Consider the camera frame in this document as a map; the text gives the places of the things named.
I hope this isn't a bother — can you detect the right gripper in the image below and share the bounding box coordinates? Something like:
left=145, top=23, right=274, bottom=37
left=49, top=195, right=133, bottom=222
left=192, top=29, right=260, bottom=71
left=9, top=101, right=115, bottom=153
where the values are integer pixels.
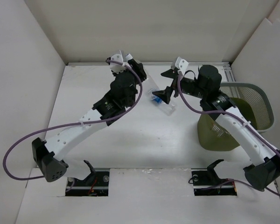
left=152, top=68, right=208, bottom=104

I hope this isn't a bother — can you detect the clear white cap bottle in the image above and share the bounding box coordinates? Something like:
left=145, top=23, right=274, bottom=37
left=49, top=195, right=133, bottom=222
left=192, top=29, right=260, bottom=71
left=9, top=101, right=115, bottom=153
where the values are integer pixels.
left=126, top=54, right=159, bottom=95

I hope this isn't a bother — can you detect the blue label bottle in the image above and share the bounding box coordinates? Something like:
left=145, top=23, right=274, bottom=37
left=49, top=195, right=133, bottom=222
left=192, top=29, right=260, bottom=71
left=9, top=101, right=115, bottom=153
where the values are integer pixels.
left=146, top=88, right=176, bottom=116

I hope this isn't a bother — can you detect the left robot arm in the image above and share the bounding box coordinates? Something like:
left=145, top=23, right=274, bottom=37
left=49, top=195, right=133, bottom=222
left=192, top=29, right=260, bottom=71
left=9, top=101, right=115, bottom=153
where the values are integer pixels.
left=32, top=59, right=147, bottom=182

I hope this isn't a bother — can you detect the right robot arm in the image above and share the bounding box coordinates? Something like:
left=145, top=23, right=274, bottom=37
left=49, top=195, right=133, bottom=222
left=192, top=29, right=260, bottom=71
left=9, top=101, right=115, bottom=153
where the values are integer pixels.
left=153, top=65, right=280, bottom=191

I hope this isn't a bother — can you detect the green mesh waste bin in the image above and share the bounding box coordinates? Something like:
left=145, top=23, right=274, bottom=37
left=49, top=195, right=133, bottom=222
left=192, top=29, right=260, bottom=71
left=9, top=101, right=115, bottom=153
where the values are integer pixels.
left=197, top=82, right=274, bottom=152

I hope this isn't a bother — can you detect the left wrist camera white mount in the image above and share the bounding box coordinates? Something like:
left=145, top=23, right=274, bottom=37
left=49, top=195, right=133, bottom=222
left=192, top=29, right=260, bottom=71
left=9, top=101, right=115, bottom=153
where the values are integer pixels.
left=106, top=50, right=126, bottom=74

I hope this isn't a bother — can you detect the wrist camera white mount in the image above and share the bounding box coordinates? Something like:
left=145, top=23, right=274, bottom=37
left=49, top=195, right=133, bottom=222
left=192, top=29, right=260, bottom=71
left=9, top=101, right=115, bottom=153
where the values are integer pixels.
left=106, top=50, right=126, bottom=74
left=171, top=57, right=189, bottom=76

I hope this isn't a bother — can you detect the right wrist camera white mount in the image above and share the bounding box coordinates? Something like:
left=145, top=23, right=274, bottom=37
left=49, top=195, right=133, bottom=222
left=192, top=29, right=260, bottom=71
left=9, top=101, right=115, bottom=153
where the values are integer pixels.
left=171, top=57, right=189, bottom=76

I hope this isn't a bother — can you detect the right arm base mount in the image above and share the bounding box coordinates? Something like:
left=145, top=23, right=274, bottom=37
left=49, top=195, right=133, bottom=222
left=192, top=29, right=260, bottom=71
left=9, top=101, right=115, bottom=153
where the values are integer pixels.
left=188, top=159, right=237, bottom=196

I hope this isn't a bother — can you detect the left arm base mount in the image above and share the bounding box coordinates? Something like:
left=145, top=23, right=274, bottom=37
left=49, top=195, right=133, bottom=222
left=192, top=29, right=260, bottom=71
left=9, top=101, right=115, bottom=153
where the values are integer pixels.
left=65, top=160, right=110, bottom=197

